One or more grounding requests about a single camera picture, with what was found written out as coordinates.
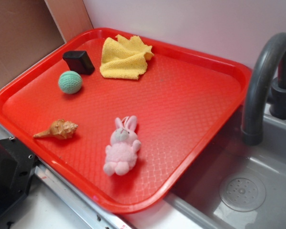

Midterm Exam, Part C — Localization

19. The black rectangular block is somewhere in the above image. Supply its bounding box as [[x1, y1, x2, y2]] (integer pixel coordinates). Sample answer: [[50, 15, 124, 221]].
[[62, 51, 95, 75]]

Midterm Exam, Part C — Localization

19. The green textured ball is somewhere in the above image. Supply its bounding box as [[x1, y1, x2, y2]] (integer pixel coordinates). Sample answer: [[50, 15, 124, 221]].
[[58, 71, 83, 94]]

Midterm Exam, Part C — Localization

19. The brown cardboard panel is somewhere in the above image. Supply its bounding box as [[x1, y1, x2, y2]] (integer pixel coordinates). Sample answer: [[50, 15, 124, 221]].
[[0, 0, 93, 89]]

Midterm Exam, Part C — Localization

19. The brown conch seashell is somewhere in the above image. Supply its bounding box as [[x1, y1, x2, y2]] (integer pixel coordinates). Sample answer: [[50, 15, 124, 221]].
[[33, 119, 78, 140]]

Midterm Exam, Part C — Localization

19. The yellow folded cloth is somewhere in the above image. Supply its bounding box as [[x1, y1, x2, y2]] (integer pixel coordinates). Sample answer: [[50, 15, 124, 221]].
[[100, 34, 154, 80]]

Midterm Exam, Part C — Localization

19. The metal rail strip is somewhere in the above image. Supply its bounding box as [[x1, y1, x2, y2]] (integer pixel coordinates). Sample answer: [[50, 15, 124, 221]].
[[0, 124, 131, 229]]

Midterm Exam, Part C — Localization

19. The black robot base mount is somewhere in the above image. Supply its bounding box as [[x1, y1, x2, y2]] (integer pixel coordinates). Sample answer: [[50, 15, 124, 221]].
[[0, 138, 37, 218]]

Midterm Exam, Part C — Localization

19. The pink plush bunny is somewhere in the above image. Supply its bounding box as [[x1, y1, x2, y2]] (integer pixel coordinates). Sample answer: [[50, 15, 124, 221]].
[[103, 115, 141, 176]]

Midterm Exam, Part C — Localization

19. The grey plastic sink basin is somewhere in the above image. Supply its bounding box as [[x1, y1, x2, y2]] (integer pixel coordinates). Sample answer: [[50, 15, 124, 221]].
[[166, 110, 286, 229]]

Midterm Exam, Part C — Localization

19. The grey curved faucet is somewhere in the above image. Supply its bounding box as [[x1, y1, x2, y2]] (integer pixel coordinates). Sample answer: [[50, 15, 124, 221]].
[[241, 32, 286, 146]]

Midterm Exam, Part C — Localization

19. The red plastic tray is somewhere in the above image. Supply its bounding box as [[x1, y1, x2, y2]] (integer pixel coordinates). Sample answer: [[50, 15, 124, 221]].
[[0, 28, 251, 213]]

